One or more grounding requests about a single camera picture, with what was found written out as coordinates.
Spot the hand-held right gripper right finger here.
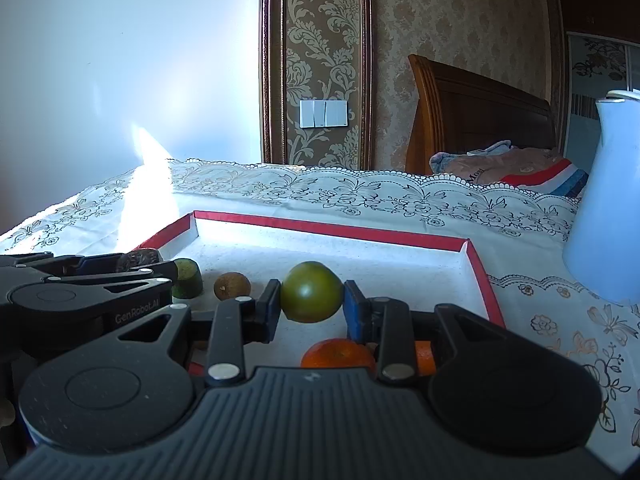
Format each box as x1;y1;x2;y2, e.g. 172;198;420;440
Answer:
344;280;511;386

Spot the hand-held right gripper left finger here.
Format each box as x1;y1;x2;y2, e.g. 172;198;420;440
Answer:
119;279;282;387

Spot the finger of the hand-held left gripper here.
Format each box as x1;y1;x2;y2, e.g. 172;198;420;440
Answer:
65;262;179;311
0;252;121;277

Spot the green cucumber piece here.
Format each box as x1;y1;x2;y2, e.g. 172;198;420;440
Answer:
171;258;204;300

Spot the tan longan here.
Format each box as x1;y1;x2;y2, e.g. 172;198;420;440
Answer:
213;272;252;302

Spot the orange mandarin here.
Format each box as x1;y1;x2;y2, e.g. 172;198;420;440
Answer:
301;338;377;373
415;341;438;377

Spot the green tomato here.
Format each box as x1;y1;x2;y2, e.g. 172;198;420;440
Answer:
280;261;346;324

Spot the red shallow cardboard box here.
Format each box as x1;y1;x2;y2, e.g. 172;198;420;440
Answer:
131;210;507;376

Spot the pink striped bedding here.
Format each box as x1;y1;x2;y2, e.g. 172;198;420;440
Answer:
429;141;591;198

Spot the brown wooden headboard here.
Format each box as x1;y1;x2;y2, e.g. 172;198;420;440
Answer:
404;53;558;176

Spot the white electric kettle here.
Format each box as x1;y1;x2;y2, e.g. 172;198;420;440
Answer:
562;90;640;306

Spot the gold framed wallpaper panel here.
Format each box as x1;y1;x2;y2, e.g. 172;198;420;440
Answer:
257;0;373;171

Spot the patterned sliding wardrobe door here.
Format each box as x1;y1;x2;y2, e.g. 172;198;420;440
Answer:
562;32;640;161

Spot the white wall light switch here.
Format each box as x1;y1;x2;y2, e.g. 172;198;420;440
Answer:
300;99;348;128

